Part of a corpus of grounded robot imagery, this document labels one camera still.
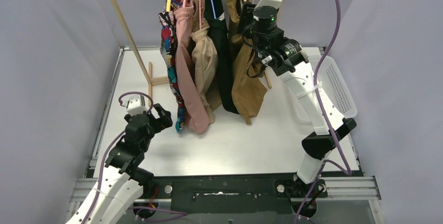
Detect tan brown shorts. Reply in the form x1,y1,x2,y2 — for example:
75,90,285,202
226,0,267,125

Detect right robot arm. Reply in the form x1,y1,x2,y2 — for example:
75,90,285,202
242,5,357,196

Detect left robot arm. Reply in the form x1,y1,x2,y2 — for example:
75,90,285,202
67,103,173,223

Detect black shorts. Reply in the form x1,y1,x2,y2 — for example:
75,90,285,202
204,0,239,114

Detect pink shorts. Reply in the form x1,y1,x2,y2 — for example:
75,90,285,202
174,0,209,134

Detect beige shorts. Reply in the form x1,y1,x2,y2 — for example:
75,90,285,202
191,0,222,124

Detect colourful comic print shorts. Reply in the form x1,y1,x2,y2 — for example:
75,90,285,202
158,0,185,134

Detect wooden clothes rack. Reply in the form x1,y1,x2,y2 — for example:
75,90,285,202
97,0,290,106

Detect white plastic basket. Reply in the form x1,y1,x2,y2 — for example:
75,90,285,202
318,56,358,118

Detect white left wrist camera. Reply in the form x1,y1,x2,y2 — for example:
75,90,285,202
126,98,147,116

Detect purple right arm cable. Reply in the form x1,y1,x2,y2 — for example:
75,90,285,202
261,0,352,224

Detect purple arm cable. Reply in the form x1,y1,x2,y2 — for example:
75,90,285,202
261,0,352,224
80,91,189,224

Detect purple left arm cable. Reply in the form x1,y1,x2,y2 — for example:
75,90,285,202
80,91,189,224

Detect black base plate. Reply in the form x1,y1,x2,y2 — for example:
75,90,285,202
135,173,328,214

